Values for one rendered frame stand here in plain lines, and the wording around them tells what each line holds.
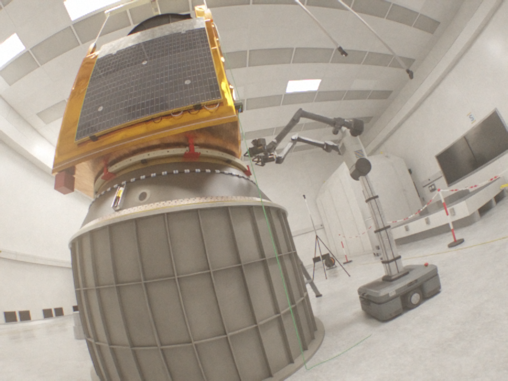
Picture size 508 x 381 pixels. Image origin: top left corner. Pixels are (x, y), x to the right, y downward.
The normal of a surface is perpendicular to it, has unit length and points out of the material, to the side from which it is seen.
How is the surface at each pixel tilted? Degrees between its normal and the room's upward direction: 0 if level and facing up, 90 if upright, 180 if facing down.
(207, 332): 90
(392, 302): 90
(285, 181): 90
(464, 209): 90
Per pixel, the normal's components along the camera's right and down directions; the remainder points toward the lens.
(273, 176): 0.06, -0.34
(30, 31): 0.25, 0.92
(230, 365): 0.37, -0.39
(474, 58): -0.97, 0.21
